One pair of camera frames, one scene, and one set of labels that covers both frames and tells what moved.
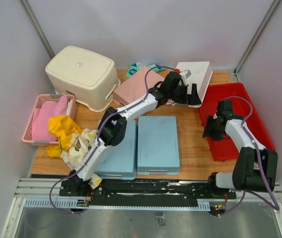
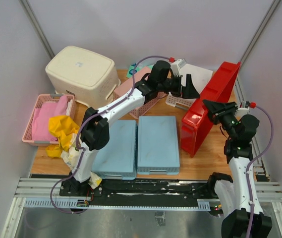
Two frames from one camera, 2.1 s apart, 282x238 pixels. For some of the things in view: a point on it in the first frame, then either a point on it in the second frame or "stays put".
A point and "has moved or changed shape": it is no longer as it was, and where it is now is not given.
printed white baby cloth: x=80 y=144 stays put
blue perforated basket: x=120 y=160 stays put
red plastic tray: x=245 y=111 to x=197 y=124
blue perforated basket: x=157 y=145 stays put
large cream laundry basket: x=91 y=79 stays put
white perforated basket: x=199 y=73 has moved or changed shape
